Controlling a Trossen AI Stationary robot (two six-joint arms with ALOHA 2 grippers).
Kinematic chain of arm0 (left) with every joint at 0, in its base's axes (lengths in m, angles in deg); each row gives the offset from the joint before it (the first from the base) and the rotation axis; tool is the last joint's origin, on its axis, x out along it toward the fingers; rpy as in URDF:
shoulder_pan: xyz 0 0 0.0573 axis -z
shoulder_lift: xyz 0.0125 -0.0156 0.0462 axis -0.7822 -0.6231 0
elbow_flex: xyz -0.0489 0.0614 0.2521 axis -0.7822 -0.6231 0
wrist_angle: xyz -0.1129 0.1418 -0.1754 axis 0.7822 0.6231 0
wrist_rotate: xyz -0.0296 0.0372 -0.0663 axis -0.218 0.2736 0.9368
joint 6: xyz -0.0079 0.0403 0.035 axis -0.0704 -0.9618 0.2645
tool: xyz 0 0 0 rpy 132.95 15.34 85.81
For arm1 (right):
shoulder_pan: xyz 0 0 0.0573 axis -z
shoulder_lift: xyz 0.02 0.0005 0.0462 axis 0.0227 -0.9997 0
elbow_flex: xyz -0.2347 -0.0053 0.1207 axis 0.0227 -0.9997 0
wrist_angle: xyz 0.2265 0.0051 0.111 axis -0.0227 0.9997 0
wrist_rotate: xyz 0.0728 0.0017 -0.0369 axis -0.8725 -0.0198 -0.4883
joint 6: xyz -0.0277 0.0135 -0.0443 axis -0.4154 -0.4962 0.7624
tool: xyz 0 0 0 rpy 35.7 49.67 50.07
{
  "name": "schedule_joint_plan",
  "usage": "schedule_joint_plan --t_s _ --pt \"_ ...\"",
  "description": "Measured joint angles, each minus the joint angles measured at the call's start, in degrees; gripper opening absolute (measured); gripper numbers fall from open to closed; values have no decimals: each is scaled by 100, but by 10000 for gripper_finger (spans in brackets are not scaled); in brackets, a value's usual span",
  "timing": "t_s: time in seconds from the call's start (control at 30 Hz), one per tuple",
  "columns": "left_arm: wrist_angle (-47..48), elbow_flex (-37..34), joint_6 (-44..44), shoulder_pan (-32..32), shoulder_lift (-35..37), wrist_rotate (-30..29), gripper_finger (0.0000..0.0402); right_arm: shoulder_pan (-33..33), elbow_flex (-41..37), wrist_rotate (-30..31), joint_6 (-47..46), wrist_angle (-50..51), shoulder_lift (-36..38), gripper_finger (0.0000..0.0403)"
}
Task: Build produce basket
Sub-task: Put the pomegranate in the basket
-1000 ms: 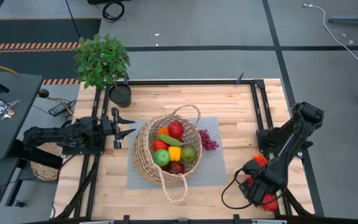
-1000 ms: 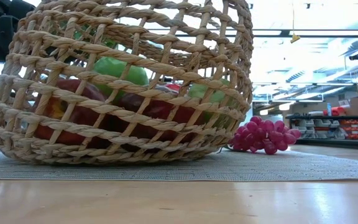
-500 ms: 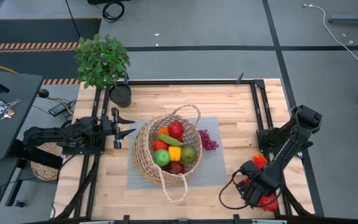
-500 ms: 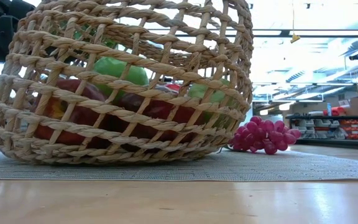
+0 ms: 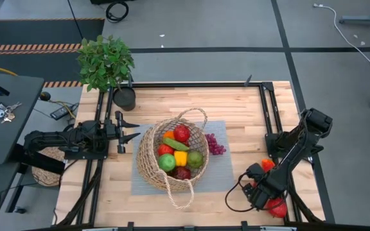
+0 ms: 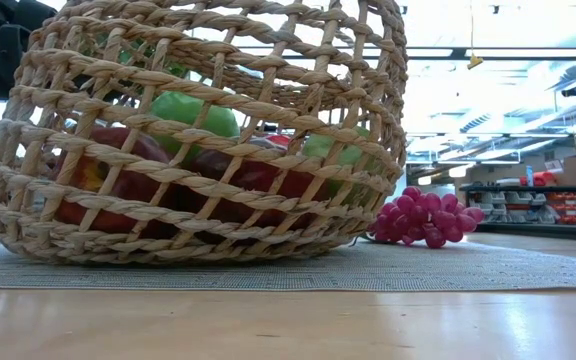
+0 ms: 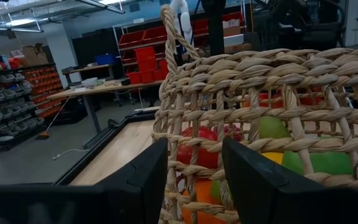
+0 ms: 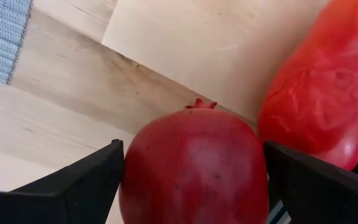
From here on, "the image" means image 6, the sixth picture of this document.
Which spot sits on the black ceiling device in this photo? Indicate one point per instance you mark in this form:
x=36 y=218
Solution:
x=573 y=90

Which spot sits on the green leafy plant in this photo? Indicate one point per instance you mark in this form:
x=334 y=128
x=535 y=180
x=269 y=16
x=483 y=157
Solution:
x=175 y=69

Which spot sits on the pink grape bunch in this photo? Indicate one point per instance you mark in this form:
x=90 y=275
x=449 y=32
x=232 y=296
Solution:
x=423 y=217

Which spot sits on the yellow hanging tag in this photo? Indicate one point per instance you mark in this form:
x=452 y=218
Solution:
x=474 y=62

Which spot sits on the dark red apple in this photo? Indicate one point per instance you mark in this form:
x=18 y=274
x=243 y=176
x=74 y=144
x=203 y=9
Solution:
x=248 y=177

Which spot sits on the large green fruit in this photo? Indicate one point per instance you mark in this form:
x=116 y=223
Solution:
x=183 y=112

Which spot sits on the grey woven placemat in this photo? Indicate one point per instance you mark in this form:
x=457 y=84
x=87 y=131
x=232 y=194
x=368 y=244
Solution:
x=418 y=270

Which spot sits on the red item on rack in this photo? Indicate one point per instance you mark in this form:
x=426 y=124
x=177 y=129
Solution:
x=545 y=179

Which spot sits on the blue bottle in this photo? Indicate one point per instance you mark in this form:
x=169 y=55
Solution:
x=530 y=175

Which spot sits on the large red apple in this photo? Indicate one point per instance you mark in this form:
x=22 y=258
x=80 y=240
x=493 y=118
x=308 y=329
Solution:
x=133 y=190

